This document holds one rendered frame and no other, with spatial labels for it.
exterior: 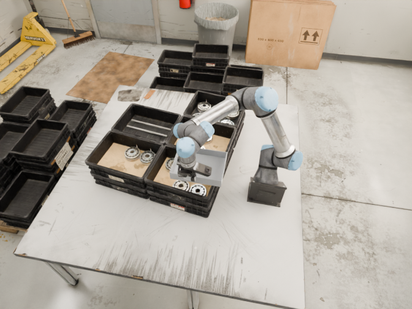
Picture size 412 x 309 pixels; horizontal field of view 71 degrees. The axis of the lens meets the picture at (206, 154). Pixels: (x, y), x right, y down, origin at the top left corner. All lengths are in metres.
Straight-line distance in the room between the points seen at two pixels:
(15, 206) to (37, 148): 0.49
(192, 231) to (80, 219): 0.68
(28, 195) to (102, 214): 1.01
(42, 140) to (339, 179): 2.73
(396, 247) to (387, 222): 0.22
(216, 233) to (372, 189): 1.84
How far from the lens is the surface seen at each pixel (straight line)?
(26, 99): 3.39
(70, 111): 3.23
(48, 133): 2.89
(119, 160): 1.98
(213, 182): 1.48
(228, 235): 1.76
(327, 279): 2.58
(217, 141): 2.02
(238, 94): 1.52
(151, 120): 2.20
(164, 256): 1.72
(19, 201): 2.81
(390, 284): 2.77
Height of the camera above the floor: 2.29
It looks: 49 degrees down
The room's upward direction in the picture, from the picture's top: straight up
